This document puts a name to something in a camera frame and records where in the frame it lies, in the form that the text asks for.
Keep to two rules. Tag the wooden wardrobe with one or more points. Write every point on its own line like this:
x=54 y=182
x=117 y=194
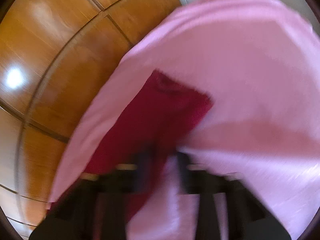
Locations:
x=62 y=55

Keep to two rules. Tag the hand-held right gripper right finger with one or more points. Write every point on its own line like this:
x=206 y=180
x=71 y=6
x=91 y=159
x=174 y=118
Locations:
x=183 y=173

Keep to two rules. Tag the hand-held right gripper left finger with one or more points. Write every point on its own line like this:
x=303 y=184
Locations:
x=144 y=172

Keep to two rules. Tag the dark red garment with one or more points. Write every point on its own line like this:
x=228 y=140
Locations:
x=162 y=120

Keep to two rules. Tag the pink bed sheet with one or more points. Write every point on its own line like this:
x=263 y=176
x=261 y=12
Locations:
x=250 y=80

